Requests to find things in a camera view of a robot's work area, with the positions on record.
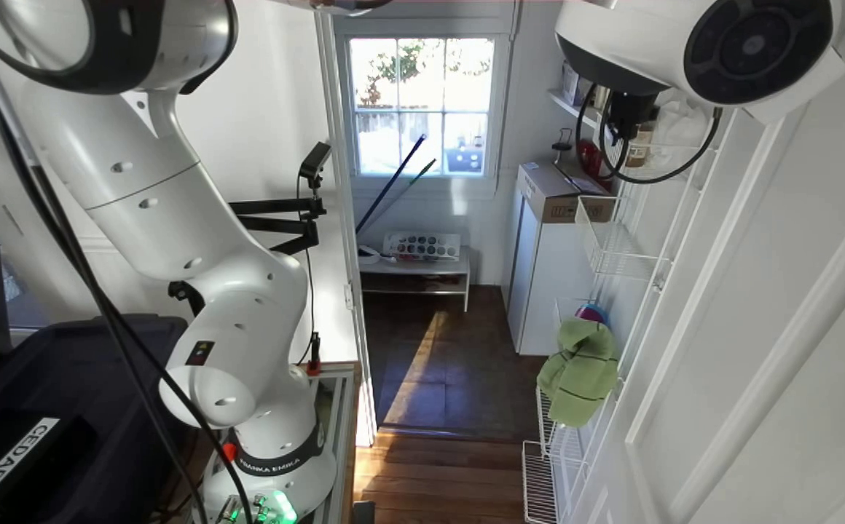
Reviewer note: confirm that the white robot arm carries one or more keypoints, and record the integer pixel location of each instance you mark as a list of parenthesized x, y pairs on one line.
[(87, 101)]

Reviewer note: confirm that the white low bench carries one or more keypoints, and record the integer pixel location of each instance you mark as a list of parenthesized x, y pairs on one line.
[(418, 262)]

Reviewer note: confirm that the white cabinet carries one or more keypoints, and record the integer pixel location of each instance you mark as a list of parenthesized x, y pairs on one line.
[(552, 272)]

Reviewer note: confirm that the green cloth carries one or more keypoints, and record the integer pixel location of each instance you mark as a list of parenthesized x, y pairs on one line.
[(581, 373)]

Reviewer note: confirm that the black case with label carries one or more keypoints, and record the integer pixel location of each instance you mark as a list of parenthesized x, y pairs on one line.
[(76, 443)]

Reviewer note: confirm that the black camera arm mount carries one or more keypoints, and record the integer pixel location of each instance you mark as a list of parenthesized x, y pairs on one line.
[(294, 217)]

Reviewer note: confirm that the window with white frame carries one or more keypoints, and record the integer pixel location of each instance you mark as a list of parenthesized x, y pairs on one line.
[(420, 103)]

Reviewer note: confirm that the white wire door rack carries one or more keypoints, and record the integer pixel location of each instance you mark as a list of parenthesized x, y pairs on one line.
[(672, 293)]

